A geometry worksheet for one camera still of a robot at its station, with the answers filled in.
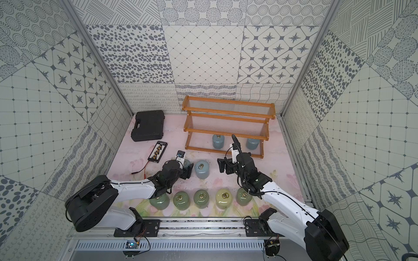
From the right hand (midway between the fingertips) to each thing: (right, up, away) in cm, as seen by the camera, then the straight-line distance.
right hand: (227, 159), depth 83 cm
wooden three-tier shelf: (-9, +20, +29) cm, 36 cm away
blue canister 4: (+16, +7, +12) cm, 21 cm away
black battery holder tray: (-42, +2, +16) cm, 45 cm away
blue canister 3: (-4, +9, +13) cm, 16 cm away
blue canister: (-13, -5, +1) cm, 14 cm away
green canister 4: (+7, -16, -7) cm, 19 cm away
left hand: (-19, -3, +4) cm, 20 cm away
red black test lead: (-50, -8, +10) cm, 51 cm away
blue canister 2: (-22, -3, +3) cm, 22 cm away
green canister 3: (-32, -19, -8) cm, 38 cm away
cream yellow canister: (-2, -17, -8) cm, 19 cm away
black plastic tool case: (-52, +19, +27) cm, 62 cm away
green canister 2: (-13, -17, -8) cm, 23 cm away
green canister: (-22, -18, -8) cm, 29 cm away
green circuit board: (-44, -36, -11) cm, 58 cm away
